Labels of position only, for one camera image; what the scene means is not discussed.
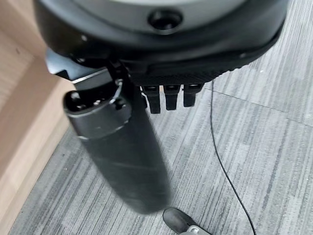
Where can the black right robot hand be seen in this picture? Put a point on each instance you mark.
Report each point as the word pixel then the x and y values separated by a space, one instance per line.
pixel 127 156

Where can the light wooden cabinet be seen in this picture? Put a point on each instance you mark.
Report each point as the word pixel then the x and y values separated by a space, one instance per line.
pixel 24 98

